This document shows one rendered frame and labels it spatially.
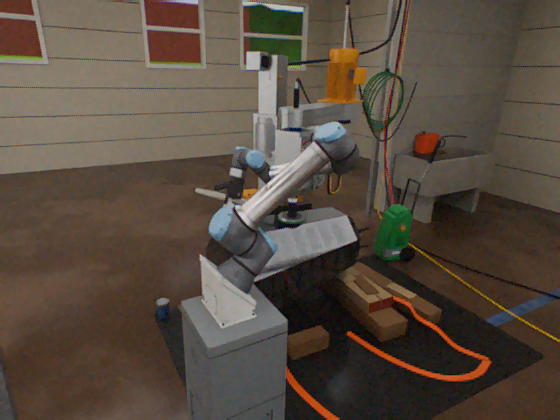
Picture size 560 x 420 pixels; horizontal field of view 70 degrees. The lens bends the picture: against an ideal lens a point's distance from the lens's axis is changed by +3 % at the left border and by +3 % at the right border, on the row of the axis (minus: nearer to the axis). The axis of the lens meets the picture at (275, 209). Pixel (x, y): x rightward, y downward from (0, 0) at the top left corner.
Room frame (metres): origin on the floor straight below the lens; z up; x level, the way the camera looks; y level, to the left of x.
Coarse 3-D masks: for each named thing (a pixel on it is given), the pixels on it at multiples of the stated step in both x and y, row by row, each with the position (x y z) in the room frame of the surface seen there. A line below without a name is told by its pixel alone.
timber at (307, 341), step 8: (312, 328) 2.44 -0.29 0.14; (320, 328) 2.44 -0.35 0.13; (288, 336) 2.34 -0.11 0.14; (296, 336) 2.34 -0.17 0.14; (304, 336) 2.34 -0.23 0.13; (312, 336) 2.35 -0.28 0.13; (320, 336) 2.35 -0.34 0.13; (328, 336) 2.37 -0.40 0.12; (288, 344) 2.30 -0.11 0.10; (296, 344) 2.26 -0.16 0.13; (304, 344) 2.28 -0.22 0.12; (312, 344) 2.31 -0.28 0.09; (320, 344) 2.34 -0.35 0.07; (288, 352) 2.30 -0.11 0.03; (296, 352) 2.25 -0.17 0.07; (304, 352) 2.28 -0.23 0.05; (312, 352) 2.31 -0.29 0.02
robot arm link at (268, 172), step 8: (352, 160) 1.65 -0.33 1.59; (264, 168) 2.04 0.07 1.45; (272, 168) 2.03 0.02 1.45; (280, 168) 1.98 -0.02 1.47; (328, 168) 1.76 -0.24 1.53; (336, 168) 1.70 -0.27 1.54; (344, 168) 1.68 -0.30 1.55; (352, 168) 1.69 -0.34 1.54; (264, 176) 2.05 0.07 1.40; (272, 176) 2.01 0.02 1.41
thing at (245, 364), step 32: (256, 288) 1.81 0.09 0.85; (192, 320) 1.53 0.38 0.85; (256, 320) 1.53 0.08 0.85; (192, 352) 1.55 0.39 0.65; (224, 352) 1.38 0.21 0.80; (256, 352) 1.45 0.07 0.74; (192, 384) 1.57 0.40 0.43; (224, 384) 1.37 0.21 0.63; (256, 384) 1.45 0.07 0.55; (192, 416) 1.62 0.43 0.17; (224, 416) 1.37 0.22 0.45; (256, 416) 1.46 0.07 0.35
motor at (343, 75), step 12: (336, 48) 3.29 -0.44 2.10; (348, 48) 3.26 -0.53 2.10; (336, 60) 3.29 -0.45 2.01; (348, 60) 3.26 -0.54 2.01; (336, 72) 3.28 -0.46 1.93; (348, 72) 3.26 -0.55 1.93; (360, 72) 3.25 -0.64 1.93; (336, 84) 3.26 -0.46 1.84; (348, 84) 3.25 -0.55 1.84; (360, 84) 3.26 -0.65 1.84; (336, 96) 3.27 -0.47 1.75; (348, 96) 3.27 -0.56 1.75
